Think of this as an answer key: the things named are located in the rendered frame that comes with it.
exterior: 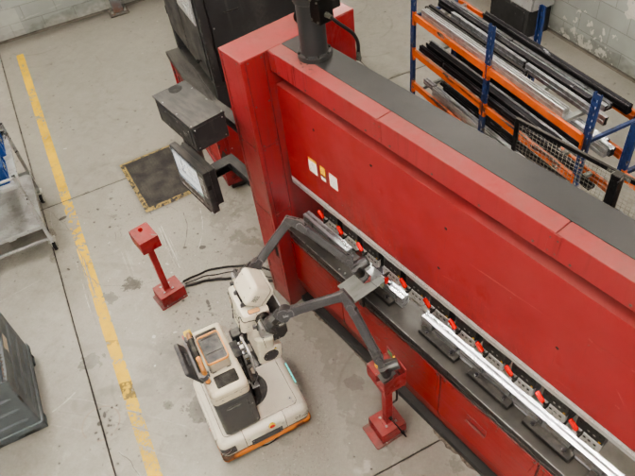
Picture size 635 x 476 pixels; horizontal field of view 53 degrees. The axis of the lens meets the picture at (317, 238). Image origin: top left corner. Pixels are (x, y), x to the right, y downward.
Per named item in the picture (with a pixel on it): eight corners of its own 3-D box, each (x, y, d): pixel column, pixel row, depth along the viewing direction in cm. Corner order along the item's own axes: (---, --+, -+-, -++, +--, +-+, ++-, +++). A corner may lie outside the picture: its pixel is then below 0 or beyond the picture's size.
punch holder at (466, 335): (454, 332, 363) (455, 315, 351) (464, 324, 366) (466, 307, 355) (473, 349, 355) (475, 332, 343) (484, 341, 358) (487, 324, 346)
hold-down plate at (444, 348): (418, 332, 392) (418, 330, 390) (424, 327, 394) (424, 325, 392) (454, 364, 375) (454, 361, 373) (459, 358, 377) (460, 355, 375)
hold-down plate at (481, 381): (466, 374, 369) (466, 372, 367) (472, 369, 371) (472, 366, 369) (506, 410, 351) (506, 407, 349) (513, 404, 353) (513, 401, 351)
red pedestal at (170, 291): (152, 297, 548) (121, 231, 487) (177, 281, 557) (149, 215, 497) (163, 311, 536) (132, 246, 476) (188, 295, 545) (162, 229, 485)
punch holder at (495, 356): (480, 355, 352) (483, 338, 340) (490, 347, 355) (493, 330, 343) (501, 372, 343) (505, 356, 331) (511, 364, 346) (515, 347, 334)
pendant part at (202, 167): (181, 183, 456) (168, 144, 430) (196, 175, 461) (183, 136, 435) (214, 214, 430) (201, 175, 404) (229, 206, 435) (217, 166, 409)
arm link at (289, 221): (288, 209, 389) (287, 212, 379) (306, 221, 391) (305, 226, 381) (248, 263, 400) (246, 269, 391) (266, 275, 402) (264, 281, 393)
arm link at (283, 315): (348, 283, 366) (348, 290, 356) (355, 304, 369) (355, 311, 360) (276, 305, 372) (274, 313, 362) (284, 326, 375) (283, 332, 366)
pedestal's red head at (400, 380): (367, 373, 401) (366, 358, 388) (387, 361, 405) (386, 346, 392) (385, 397, 388) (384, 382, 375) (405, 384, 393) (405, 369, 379)
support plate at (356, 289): (336, 286, 409) (336, 285, 408) (368, 265, 418) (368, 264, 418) (354, 303, 398) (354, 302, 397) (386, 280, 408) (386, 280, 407)
